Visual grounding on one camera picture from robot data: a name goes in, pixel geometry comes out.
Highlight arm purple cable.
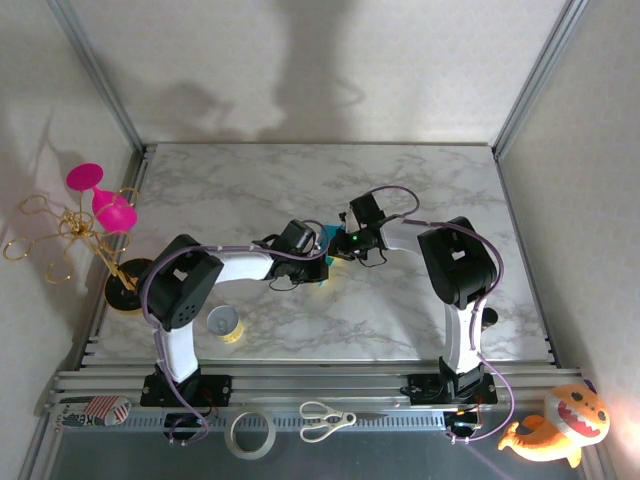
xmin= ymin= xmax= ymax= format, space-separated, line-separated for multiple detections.
xmin=141 ymin=218 xmax=332 ymax=447
xmin=372 ymin=185 xmax=516 ymax=446

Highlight aluminium frame post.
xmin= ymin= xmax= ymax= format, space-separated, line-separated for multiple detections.
xmin=492 ymin=0 xmax=587 ymax=160
xmin=47 ymin=0 xmax=147 ymax=154

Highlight clear tape roll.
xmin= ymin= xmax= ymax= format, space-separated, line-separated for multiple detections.
xmin=223 ymin=407 xmax=278 ymax=462

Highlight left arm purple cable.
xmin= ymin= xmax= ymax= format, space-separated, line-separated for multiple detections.
xmin=141 ymin=218 xmax=332 ymax=447

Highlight yellow label tin can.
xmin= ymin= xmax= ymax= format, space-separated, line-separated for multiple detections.
xmin=206 ymin=304 xmax=246 ymax=345

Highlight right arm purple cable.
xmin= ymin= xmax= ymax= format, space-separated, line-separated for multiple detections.
xmin=372 ymin=185 xmax=516 ymax=446

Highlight teal cloth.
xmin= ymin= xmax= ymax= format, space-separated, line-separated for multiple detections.
xmin=314 ymin=223 xmax=347 ymax=290

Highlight orange shark plush toy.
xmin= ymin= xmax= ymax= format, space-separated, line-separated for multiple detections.
xmin=497 ymin=379 xmax=612 ymax=469

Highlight gold wire glass rack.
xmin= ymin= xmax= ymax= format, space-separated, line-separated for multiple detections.
xmin=2 ymin=187 xmax=154 ymax=317

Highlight pink plastic wine glass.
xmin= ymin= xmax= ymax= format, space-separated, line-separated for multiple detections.
xmin=67 ymin=163 xmax=139 ymax=235

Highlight aluminium rail base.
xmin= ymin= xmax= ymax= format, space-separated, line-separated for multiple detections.
xmin=33 ymin=362 xmax=586 ymax=416

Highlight white handled scissors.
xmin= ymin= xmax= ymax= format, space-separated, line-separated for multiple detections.
xmin=298 ymin=400 xmax=390 ymax=444

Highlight black controller board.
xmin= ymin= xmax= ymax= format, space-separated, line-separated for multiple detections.
xmin=163 ymin=412 xmax=214 ymax=441
xmin=443 ymin=407 xmax=484 ymax=434

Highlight flag patterned pouch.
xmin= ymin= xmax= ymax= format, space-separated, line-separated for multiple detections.
xmin=53 ymin=394 xmax=133 ymax=429

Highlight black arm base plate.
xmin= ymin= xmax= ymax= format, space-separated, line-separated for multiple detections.
xmin=407 ymin=372 xmax=499 ymax=406
xmin=139 ymin=373 xmax=234 ymax=408

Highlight slotted grey cable duct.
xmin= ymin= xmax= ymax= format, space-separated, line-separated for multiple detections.
xmin=58 ymin=412 xmax=447 ymax=432

